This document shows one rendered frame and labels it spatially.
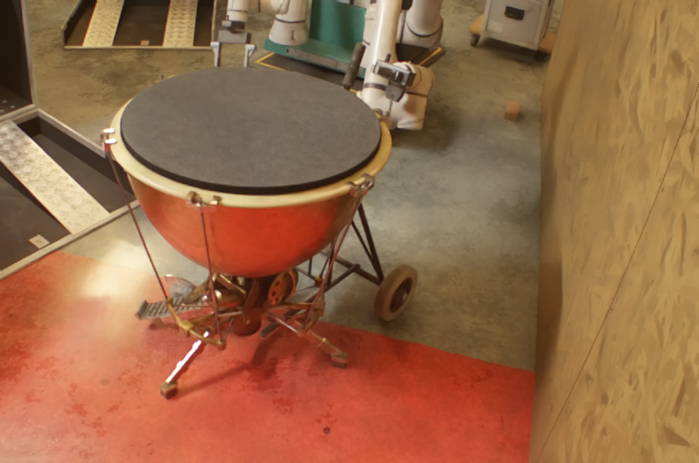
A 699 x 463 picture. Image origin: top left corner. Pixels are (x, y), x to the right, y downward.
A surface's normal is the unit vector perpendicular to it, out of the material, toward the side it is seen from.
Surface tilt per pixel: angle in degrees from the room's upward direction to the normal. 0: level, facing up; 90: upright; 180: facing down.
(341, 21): 90
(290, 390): 0
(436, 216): 0
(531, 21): 90
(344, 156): 0
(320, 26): 90
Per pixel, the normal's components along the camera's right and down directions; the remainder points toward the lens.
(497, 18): -0.40, 0.50
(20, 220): 0.11, -0.80
